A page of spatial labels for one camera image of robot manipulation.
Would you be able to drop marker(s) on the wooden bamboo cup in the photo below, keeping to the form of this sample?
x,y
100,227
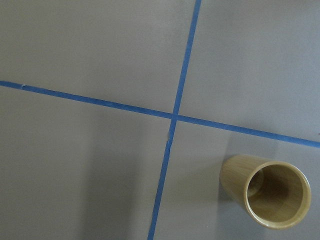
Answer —
x,y
275,194

